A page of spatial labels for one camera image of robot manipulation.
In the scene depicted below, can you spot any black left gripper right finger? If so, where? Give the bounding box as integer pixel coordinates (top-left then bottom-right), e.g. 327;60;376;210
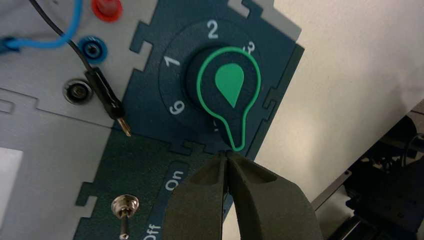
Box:
227;150;324;240

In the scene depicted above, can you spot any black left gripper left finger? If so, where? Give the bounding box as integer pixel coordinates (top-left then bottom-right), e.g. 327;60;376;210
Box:
161;152;229;240

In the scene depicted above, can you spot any green teardrop rotary knob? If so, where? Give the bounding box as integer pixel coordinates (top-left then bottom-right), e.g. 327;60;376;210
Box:
185;45;262;153

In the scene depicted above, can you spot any modular grey blue task box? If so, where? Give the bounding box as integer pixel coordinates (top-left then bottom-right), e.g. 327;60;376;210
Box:
0;0;306;240

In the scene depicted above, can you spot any black banana socket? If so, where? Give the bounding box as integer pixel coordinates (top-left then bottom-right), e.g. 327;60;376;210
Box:
62;77;94;106

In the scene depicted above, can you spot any blue banana socket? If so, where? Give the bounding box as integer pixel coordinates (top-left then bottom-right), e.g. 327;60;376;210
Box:
77;35;109;65

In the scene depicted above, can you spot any metal toggle switch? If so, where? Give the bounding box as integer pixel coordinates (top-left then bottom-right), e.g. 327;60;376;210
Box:
110;194;140;240

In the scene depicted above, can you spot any black banana plug cable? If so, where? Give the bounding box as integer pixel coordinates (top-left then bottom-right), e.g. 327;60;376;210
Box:
29;0;132;138

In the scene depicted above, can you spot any blue banana plug cable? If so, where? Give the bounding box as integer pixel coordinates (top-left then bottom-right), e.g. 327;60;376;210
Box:
0;0;84;56

